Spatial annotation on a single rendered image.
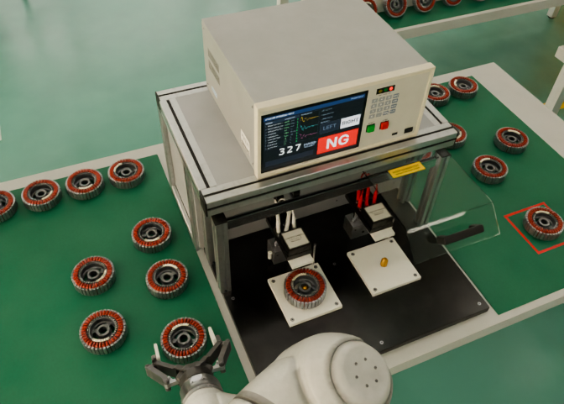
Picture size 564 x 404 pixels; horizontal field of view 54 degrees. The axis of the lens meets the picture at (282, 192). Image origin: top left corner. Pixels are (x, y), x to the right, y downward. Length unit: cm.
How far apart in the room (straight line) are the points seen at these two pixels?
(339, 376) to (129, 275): 112
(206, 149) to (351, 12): 51
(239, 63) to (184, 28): 278
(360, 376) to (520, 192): 146
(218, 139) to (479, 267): 83
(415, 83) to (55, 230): 109
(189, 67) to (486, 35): 208
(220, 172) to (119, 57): 258
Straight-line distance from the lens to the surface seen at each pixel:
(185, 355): 141
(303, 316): 146
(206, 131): 142
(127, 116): 332
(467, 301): 159
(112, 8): 438
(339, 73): 127
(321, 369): 55
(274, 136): 122
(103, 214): 176
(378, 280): 155
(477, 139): 210
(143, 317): 152
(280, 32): 140
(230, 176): 130
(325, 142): 130
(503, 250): 176
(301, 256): 144
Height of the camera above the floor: 203
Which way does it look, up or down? 46 degrees down
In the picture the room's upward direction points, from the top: 3 degrees clockwise
